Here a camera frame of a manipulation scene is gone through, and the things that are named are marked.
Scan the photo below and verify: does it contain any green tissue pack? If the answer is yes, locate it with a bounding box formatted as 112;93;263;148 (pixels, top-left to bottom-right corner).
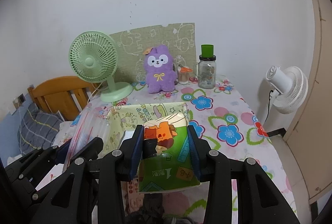
138;113;200;193

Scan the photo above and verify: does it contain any clear plastic swab pack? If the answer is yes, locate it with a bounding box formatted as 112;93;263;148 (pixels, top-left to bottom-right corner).
62;106;110;172

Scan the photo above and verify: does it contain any pink wet wipes pack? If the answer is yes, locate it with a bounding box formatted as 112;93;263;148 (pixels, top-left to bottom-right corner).
125;179;144;214

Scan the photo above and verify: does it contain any floral tablecloth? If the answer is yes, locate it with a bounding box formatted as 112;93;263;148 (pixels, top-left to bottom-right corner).
36;73;298;224

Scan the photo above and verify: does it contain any grey plaid pillow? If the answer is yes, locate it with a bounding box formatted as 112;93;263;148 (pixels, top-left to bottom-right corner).
17;103;64;155

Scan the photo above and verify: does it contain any yellow cartoon storage box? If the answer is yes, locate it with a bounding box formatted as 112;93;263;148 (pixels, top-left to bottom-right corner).
99;102;189;158

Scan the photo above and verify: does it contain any glass jar with green cup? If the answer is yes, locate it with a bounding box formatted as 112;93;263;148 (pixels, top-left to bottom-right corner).
194;44;216;89

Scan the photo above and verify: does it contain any cotton swab jar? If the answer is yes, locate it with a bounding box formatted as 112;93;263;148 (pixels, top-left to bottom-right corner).
177;65;193;84

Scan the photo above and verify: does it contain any beige cabinet door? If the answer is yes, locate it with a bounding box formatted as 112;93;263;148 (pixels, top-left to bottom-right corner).
284;0;331;203

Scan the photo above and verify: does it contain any white standing fan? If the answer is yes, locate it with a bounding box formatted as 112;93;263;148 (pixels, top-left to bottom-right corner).
257;65;309;132

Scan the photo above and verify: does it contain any purple plush toy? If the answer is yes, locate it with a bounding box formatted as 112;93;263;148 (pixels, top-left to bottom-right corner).
144;44;177;94

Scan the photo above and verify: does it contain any green desk fan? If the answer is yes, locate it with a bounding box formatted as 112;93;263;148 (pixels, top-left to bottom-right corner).
69;31;133;103

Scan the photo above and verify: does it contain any green cartoon cardboard panel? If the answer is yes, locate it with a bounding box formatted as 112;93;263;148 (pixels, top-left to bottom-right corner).
110;23;197;83

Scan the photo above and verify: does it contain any wall socket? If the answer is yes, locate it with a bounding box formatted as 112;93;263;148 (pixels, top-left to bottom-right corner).
17;94;26;105

